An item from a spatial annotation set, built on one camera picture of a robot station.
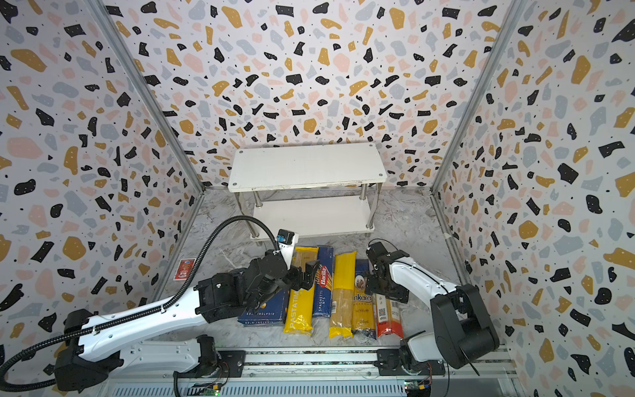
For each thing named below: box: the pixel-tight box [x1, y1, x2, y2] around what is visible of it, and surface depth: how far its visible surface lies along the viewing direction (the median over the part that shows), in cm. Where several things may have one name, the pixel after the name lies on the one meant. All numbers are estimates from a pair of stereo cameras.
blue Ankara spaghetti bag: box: [351, 258, 378, 340], surface depth 85 cm
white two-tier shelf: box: [229, 142, 388, 240], surface depth 84 cm
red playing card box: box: [172, 258, 197, 282], surface depth 94 cm
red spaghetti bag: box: [375, 293, 405, 339], surface depth 83 cm
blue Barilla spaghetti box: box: [312, 246, 334, 318], surface depth 85 cm
